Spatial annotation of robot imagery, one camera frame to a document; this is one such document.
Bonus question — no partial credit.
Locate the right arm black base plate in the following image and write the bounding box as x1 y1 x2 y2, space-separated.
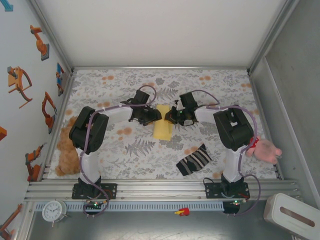
204 182 250 200

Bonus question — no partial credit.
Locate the left aluminium upright post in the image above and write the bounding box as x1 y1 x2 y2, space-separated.
27 0 75 75

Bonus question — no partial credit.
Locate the left aluminium side rail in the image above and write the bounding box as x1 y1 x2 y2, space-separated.
39 71 76 181

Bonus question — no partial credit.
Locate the blue wall sticker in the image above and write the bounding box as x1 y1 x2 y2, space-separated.
0 0 15 13

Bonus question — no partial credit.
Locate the aluminium back rail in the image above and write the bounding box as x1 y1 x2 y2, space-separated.
72 65 251 71

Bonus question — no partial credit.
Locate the small red yellow toy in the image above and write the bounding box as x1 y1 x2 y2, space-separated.
174 207 191 217

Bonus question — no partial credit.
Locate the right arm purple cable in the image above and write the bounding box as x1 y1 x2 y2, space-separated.
193 89 263 217

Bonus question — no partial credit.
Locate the floral patterned tablecloth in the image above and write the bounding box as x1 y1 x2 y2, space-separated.
47 68 282 180

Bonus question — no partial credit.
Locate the aluminium upright post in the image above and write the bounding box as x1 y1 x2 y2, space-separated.
246 0 301 75
27 0 75 75

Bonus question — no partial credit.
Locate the white slotted cable duct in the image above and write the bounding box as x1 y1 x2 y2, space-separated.
34 201 225 211

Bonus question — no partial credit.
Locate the aluminium side rail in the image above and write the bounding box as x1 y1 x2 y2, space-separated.
39 71 76 181
248 71 285 181

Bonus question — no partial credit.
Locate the right aluminium side rail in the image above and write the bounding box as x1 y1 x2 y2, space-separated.
248 71 285 181

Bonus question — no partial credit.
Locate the white tissue box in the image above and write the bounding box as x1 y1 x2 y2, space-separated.
263 192 320 240

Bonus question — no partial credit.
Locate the blue orange machine sticker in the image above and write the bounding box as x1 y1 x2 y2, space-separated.
55 62 66 97

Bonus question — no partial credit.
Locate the right aluminium upright post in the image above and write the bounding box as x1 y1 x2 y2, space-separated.
246 0 301 75

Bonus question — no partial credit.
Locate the black beige striped sock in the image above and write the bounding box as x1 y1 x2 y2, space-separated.
175 143 213 177

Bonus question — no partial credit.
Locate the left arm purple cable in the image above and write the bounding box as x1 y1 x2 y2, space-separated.
79 84 158 218

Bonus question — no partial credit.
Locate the orange claw machine sticker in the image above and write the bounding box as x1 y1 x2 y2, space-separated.
6 66 34 110

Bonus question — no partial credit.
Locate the brown teddy bear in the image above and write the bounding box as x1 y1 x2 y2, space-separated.
55 116 82 177

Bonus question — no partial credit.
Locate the yellow cloth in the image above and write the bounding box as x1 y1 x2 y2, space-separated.
152 104 173 141

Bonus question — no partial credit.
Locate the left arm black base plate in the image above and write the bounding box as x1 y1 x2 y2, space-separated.
71 183 118 200

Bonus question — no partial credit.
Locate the pink plush toy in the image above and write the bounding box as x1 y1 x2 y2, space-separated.
244 136 283 165

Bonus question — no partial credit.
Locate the aluminium rail bed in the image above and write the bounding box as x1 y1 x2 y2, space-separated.
23 178 305 203

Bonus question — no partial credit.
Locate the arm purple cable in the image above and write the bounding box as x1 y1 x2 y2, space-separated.
193 89 263 217
79 84 158 218

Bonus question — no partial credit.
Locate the white alarm clock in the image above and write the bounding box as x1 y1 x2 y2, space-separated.
41 200 68 228

